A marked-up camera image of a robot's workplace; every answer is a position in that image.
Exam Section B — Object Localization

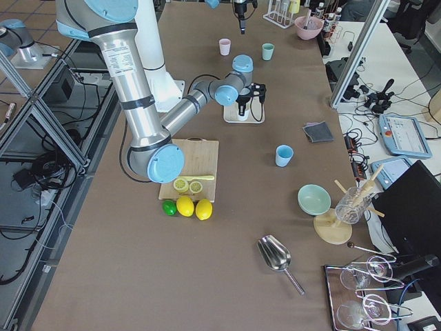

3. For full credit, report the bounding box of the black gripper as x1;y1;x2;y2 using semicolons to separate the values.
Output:
232;0;257;34
237;83;267;117

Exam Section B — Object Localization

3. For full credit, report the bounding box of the pink plastic cup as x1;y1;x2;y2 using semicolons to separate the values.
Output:
218;38;232;56

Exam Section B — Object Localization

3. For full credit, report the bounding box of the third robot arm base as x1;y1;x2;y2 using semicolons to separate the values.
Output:
1;19;50;70

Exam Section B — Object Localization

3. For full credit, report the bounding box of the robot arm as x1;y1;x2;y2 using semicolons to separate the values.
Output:
204;0;258;35
56;1;254;183

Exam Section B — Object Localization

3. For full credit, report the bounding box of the white rabbit tray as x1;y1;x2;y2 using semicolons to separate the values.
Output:
223;101;265;124

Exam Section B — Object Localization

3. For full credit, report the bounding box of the black framed glass tray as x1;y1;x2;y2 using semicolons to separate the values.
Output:
323;265;413;330

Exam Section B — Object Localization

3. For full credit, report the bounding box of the mint green plastic cup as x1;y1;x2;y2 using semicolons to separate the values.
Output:
262;43;275;61

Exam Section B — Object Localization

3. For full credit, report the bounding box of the yellow cup on rack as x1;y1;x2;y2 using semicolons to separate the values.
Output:
289;0;300;14

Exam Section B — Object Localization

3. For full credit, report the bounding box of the light blue plastic cup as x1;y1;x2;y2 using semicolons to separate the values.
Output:
275;145;294;168

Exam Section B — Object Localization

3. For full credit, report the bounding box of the metal muddler tool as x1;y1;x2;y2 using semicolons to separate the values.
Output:
303;9;311;30

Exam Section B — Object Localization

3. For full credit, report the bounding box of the wooden cutting board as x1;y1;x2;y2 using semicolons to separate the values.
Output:
172;139;219;203

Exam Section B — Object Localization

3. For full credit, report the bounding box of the pink bowl with ice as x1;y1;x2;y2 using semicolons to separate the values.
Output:
294;16;324;40

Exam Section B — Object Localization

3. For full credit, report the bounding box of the grey folded cloth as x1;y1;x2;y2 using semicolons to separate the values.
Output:
302;121;334;143

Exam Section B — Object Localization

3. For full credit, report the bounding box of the yellow plastic knife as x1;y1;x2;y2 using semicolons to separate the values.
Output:
177;175;215;181

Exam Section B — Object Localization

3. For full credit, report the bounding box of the lemon half right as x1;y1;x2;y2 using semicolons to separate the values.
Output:
189;181;203;194

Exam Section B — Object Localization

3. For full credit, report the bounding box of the lemon half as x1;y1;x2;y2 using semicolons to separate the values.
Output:
173;178;189;193
189;181;203;194

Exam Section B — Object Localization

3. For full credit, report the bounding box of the lemon half left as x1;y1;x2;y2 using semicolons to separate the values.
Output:
173;178;189;193

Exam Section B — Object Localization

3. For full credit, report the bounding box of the yellow lemon right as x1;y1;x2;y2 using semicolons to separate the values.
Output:
195;199;213;221

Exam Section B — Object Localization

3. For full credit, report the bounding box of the yellow lemon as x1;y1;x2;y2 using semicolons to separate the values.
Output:
195;199;213;221
176;196;194;217

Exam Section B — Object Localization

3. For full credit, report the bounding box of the yellow lemon left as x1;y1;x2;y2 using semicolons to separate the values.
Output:
176;196;194;217

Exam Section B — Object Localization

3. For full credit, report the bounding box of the mint green bowl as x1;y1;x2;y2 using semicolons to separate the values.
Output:
298;184;331;216

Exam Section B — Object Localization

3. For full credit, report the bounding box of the green lime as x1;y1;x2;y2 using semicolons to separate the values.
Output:
162;200;178;216

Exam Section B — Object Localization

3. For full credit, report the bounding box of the wooden mug tree stand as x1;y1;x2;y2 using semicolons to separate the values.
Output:
314;165;385;245

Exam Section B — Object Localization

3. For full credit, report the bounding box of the clear glass tumbler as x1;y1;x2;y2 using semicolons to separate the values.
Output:
335;187;371;225

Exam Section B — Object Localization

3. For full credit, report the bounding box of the metal scoop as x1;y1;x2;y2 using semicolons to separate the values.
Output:
257;234;305;296

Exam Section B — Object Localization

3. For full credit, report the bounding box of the teach pendant tablet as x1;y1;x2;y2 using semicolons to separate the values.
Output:
378;114;433;159

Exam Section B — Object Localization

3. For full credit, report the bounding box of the black monitor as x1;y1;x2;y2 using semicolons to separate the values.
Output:
373;161;440;257

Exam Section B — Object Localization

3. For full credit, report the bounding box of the wine glass upper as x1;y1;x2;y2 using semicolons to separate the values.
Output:
340;255;393;290

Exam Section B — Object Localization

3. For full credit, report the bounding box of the wine glass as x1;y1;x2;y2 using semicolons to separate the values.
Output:
340;255;393;290
337;294;392;330

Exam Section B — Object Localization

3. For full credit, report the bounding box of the wine glass lower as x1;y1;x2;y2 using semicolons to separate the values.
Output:
337;294;392;330

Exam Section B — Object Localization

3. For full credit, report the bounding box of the white wire drying rack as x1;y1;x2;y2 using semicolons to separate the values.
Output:
263;0;295;29

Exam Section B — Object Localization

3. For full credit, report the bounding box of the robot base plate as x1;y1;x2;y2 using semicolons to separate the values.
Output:
154;80;185;113

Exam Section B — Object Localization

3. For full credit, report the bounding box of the aluminium frame post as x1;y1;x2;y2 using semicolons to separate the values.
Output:
329;0;389;110

